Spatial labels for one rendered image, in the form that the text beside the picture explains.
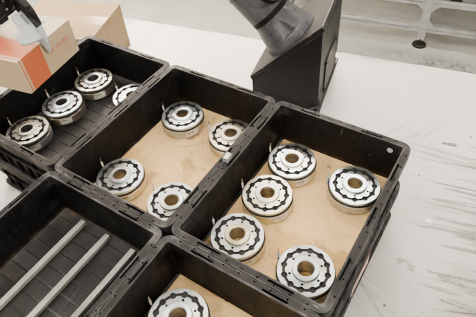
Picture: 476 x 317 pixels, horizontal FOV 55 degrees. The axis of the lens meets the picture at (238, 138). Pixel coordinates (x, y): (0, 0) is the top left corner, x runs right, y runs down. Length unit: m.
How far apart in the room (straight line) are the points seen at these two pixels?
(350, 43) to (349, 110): 1.59
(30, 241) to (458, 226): 0.91
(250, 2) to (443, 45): 1.96
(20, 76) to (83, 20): 0.65
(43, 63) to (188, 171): 0.37
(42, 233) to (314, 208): 0.55
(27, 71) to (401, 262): 0.85
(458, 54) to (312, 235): 2.19
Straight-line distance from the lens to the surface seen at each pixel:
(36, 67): 0.99
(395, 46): 2.94
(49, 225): 1.03
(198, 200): 0.86
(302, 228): 0.92
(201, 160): 1.04
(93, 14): 1.62
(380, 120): 1.34
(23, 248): 1.02
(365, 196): 0.94
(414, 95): 1.45
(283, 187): 0.94
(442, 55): 2.92
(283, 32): 1.23
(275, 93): 1.33
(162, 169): 1.04
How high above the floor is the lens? 1.59
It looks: 45 degrees down
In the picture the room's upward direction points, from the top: 5 degrees counter-clockwise
